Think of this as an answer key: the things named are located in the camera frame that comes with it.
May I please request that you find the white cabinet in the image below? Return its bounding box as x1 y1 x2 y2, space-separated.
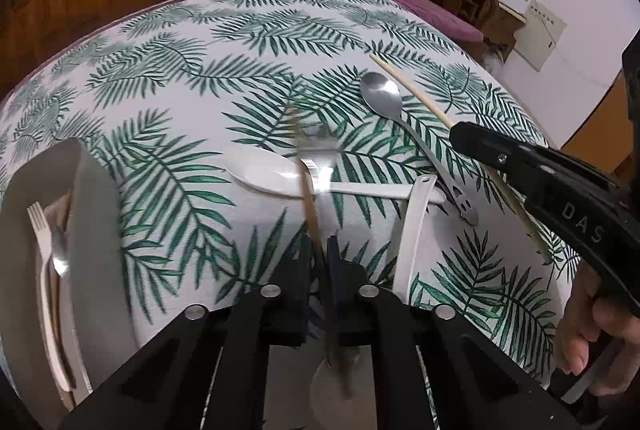
509 0 569 72

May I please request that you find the large metal spoon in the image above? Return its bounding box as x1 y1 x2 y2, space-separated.
360 71 480 227

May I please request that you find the purple armchair cushion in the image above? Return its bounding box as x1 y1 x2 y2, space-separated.
377 0 486 45

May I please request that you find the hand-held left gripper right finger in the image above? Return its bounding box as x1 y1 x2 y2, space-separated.
327 235 581 430

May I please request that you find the grey metal tray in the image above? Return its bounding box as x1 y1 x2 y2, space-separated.
0 137 136 411

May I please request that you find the metal table knife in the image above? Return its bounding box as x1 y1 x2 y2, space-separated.
50 227 73 391

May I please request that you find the wooden side table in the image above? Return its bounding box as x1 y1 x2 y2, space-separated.
430 0 526 61

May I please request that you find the white plastic spoon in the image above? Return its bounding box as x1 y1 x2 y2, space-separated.
223 145 447 206

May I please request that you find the white plastic fork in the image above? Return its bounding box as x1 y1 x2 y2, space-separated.
26 202 71 393

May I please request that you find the person's right hand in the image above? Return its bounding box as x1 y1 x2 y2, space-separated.
554 260 640 397

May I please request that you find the bamboo chopstick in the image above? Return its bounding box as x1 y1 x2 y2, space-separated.
371 54 553 261

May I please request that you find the dark brown chopstick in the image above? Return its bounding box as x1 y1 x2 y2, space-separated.
287 110 326 261

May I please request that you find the leaf print tablecloth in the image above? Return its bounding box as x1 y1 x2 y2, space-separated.
0 0 581 386

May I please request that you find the metal fork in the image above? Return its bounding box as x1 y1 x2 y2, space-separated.
292 120 346 261

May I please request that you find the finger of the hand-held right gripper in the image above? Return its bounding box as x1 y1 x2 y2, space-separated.
449 122 566 198

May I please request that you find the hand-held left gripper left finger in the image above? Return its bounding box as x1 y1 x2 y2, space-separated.
60 235 328 430

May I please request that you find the white plastic utensil handle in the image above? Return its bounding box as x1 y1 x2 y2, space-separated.
391 176 437 298

